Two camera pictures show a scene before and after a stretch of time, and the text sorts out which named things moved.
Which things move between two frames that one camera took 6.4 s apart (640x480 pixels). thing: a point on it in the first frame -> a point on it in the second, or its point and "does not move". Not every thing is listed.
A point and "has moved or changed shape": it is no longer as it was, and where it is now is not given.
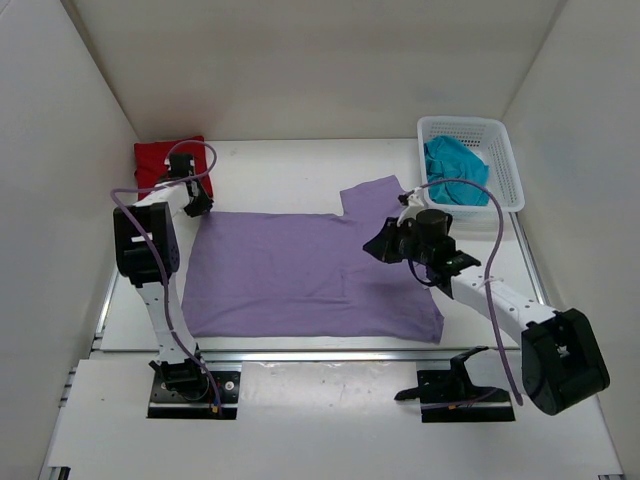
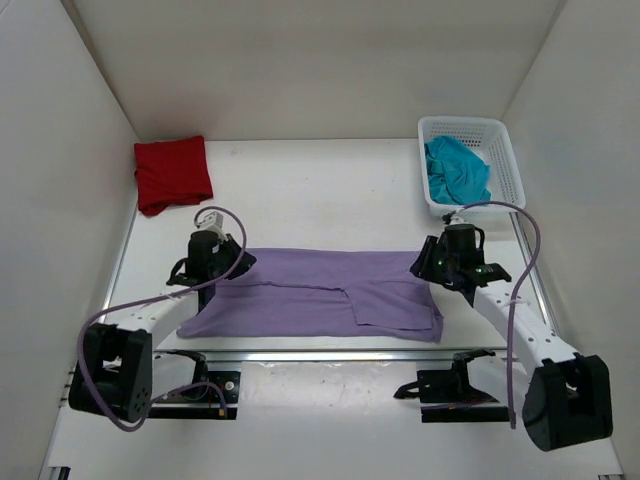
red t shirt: x=150 y=158 does not move
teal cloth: x=449 y=159 does not move
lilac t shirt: x=250 y=275 has moved or changed shape
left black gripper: x=204 y=204 -> x=230 y=245
